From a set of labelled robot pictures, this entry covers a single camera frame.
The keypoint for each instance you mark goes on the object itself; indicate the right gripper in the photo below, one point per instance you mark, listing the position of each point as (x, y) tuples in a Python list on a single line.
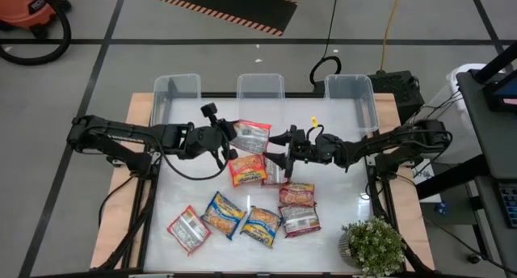
[(303, 148)]

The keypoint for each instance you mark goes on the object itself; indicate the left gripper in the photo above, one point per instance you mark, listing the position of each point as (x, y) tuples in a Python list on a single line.
[(204, 142)]

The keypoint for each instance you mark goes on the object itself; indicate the orange Maruchan noodle pack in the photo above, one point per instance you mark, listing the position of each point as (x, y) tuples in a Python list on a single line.
[(252, 138), (188, 230), (247, 171)]

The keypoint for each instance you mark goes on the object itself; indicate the maroon Maruchan noodle pack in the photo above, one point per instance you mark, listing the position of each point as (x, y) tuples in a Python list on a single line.
[(299, 220), (274, 176), (297, 195)]

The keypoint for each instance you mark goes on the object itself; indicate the blue yellow Maruchan noodle pack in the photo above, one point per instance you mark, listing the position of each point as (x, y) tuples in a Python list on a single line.
[(223, 215), (261, 226)]

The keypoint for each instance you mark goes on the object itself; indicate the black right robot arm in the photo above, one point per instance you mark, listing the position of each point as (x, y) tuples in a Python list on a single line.
[(404, 138)]

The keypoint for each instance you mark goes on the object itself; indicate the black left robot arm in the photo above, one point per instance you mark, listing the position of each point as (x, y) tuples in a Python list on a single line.
[(121, 134)]

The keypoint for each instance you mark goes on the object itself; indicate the clear plastic bin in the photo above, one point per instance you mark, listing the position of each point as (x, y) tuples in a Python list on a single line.
[(260, 88), (177, 84), (351, 92)]

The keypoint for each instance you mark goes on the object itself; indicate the black mesh equipment box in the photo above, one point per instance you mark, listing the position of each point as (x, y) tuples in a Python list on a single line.
[(398, 88)]

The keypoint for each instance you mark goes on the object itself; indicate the potted plant striped pot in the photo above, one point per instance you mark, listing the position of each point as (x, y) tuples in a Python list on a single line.
[(373, 245)]

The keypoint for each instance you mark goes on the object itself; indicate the black hazard-striped floor mat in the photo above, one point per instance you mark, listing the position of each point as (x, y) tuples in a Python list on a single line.
[(226, 3)]

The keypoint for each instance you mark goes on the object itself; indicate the white paper sheet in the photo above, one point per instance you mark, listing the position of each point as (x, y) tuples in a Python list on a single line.
[(424, 175)]

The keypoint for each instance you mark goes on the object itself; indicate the black metal beam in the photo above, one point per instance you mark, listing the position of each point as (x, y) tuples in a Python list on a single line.
[(448, 179)]

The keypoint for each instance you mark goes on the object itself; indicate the small blue object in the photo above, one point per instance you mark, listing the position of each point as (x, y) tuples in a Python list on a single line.
[(441, 207)]

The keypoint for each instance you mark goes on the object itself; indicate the white plastic container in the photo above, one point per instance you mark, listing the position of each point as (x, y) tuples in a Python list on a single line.
[(460, 74)]

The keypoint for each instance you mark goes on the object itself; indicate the orange shop vacuum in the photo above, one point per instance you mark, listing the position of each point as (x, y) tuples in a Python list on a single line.
[(68, 37), (24, 7)]

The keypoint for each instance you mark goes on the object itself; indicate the grey side cart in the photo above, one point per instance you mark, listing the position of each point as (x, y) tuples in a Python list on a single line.
[(497, 140)]

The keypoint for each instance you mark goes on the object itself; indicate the black caster wheel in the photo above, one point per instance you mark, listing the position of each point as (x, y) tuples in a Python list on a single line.
[(473, 258)]

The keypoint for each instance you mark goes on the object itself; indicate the monitor with blue screen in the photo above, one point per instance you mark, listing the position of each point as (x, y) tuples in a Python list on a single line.
[(505, 94)]

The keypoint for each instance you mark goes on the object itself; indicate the black keyboard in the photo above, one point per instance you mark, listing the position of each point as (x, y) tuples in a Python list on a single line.
[(509, 205)]

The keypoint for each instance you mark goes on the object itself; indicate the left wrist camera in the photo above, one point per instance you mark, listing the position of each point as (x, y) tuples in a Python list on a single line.
[(209, 109)]

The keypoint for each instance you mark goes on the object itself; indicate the black table frame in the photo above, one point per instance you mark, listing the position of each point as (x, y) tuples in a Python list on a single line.
[(143, 229)]

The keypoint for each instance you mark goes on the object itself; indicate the black slanted post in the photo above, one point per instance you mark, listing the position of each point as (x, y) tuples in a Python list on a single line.
[(497, 61)]

